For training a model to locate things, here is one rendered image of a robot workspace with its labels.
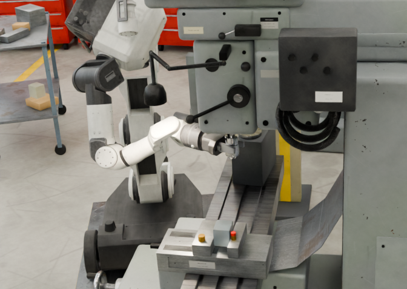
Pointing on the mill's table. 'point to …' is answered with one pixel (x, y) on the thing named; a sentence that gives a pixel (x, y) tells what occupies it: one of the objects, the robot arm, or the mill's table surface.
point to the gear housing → (203, 32)
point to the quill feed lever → (242, 94)
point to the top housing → (272, 1)
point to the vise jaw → (207, 227)
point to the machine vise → (245, 264)
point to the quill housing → (219, 78)
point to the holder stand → (255, 158)
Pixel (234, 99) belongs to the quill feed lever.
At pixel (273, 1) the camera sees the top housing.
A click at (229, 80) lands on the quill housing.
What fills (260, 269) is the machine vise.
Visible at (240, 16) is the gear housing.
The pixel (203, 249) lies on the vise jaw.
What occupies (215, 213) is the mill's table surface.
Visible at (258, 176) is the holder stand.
